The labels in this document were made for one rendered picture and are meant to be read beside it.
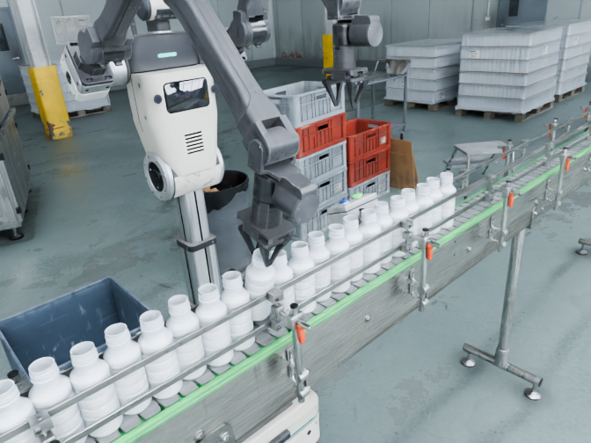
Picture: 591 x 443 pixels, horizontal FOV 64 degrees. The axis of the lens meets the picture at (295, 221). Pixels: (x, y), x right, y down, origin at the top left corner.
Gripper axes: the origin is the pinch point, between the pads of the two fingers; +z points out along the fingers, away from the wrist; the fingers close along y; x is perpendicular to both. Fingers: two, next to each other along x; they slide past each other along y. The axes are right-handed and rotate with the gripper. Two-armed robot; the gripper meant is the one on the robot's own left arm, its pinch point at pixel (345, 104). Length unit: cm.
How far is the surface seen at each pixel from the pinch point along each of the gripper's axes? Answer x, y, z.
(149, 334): 70, -18, 26
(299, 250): 34.5, -17.4, 23.6
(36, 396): 89, -17, 27
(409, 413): -39, 2, 140
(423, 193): -12.5, -17.0, 24.9
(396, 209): -0.5, -16.8, 25.8
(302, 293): 35, -19, 34
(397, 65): -417, 291, 48
